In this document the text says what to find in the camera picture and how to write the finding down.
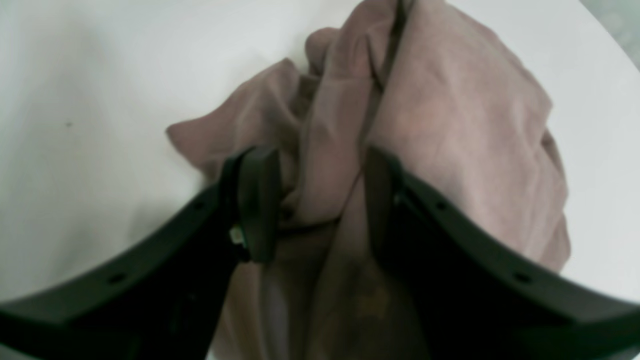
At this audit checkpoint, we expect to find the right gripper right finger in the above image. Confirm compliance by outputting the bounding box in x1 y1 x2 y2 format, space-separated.
364 146 640 360

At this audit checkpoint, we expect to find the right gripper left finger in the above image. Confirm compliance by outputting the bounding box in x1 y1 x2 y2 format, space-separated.
1 146 282 360

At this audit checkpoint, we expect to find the mauve t-shirt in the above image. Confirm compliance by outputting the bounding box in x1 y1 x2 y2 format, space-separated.
167 0 570 360

